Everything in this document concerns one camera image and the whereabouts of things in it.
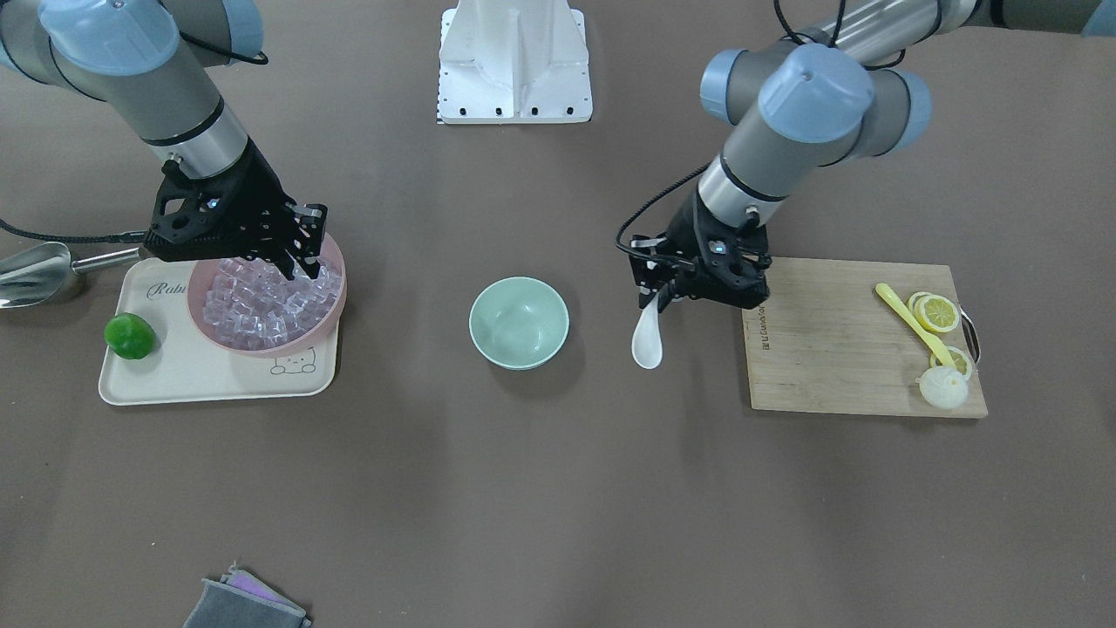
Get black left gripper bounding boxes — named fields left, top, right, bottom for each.
left=631, top=191, right=771, bottom=313

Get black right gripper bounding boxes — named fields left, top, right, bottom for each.
left=143, top=141, right=328, bottom=281

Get white ceramic spoon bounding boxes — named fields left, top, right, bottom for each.
left=631, top=290, right=664, bottom=370

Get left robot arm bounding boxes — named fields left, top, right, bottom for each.
left=616, top=1, right=1113, bottom=315

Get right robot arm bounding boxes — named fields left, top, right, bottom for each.
left=3, top=1, right=327, bottom=279

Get pink bowl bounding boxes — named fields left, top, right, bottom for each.
left=187, top=234, right=347, bottom=358

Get pile of clear ice cubes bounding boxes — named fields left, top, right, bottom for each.
left=201, top=258, right=344, bottom=351

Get mint green bowl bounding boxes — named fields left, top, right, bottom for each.
left=469, top=276, right=570, bottom=371

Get metal ice scoop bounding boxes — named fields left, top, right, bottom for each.
left=1, top=242, right=152, bottom=309

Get cream rectangular tray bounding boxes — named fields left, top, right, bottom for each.
left=97, top=258, right=338, bottom=406

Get wooden cutting board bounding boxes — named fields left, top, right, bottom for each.
left=742, top=257, right=988, bottom=419

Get green lime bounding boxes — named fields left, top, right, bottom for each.
left=103, top=311, right=157, bottom=360

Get lower lemon slice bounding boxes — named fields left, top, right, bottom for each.
left=946, top=345, right=977, bottom=381

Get grey and purple cloths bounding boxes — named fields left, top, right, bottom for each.
left=183, top=567, right=312, bottom=627

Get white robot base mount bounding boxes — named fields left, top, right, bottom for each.
left=436, top=1, right=594, bottom=125

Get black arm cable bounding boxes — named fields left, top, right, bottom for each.
left=615, top=0, right=947, bottom=258

